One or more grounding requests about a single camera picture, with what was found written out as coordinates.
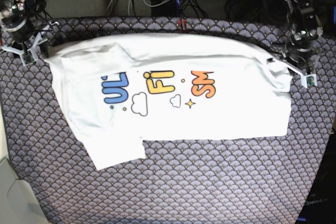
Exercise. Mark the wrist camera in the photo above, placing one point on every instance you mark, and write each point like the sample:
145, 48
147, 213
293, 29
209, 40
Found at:
27, 58
308, 80

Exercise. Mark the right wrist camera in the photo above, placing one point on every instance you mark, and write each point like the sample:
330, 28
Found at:
27, 58

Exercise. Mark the white printed T-shirt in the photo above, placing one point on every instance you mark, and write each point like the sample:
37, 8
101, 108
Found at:
117, 91

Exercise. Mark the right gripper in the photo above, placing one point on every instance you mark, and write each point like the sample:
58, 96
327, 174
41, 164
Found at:
26, 38

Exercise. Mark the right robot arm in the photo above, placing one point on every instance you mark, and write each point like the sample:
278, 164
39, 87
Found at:
12, 10

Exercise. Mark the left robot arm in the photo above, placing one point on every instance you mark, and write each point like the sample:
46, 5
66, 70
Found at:
304, 28

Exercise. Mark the red black table clamp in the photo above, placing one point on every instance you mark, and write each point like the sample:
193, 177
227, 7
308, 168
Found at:
182, 25

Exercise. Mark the patterned grey tablecloth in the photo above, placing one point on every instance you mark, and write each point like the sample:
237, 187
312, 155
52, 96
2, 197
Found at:
266, 180

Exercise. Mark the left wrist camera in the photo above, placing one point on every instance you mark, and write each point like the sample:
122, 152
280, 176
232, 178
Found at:
308, 80

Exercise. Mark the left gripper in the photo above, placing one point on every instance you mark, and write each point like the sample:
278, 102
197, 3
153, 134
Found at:
302, 59

